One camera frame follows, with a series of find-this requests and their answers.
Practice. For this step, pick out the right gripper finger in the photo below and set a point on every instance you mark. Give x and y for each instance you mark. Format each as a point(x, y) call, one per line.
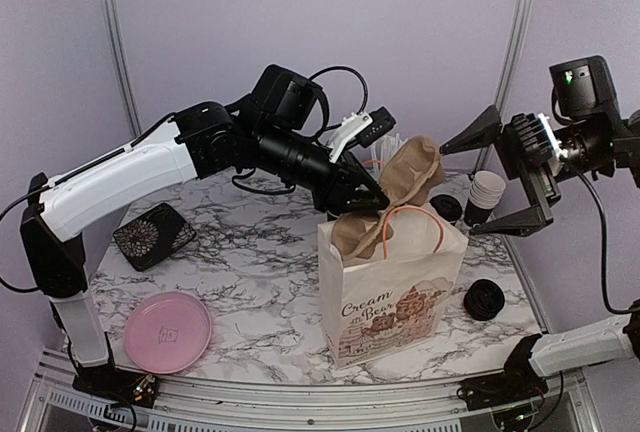
point(522, 223)
point(481, 133)

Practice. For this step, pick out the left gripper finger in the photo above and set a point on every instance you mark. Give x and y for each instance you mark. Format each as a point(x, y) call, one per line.
point(366, 205)
point(364, 189)

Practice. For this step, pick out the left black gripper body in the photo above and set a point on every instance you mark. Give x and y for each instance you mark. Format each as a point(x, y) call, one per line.
point(328, 195)

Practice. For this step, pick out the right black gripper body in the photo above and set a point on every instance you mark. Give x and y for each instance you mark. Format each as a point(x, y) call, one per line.
point(523, 155)

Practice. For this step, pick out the stack of paper coffee cups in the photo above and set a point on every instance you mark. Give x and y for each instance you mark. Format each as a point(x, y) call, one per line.
point(485, 193)

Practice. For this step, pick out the brown cardboard cup carrier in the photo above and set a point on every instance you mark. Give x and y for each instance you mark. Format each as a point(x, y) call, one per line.
point(406, 179)

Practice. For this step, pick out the stack of black cup lids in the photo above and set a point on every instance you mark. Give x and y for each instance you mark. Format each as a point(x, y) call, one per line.
point(484, 300)

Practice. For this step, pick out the white paper takeout bag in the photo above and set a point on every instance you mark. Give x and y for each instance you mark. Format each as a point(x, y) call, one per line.
point(395, 299)

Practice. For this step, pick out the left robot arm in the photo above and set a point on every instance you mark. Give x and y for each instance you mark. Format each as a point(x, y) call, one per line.
point(262, 130)

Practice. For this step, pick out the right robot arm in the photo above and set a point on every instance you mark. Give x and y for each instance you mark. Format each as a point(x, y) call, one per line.
point(584, 136)

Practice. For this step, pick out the bundle of white paper straws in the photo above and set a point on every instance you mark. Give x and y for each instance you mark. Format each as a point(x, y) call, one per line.
point(383, 149)

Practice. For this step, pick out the black floral patterned tray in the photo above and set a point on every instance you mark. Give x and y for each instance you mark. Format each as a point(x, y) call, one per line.
point(153, 236)

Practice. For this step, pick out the pink round plate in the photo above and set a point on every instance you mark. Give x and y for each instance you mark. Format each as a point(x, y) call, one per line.
point(167, 332)

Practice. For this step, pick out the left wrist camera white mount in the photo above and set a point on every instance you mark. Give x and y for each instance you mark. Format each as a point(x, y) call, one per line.
point(361, 128)

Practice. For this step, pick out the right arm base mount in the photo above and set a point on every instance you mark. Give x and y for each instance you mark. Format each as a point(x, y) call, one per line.
point(516, 382)

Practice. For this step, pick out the right aluminium frame post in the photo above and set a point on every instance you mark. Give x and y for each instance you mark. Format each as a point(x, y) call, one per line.
point(515, 44)

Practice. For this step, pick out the aluminium frame post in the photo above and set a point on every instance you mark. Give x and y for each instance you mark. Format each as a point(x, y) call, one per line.
point(113, 27)
point(515, 44)

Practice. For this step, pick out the left aluminium frame post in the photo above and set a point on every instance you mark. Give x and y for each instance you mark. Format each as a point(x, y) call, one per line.
point(113, 27)

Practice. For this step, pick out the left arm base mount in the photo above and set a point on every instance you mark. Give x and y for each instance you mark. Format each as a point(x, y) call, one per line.
point(125, 387)

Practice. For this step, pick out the front aluminium frame rail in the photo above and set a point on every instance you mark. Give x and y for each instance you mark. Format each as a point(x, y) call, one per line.
point(191, 404)

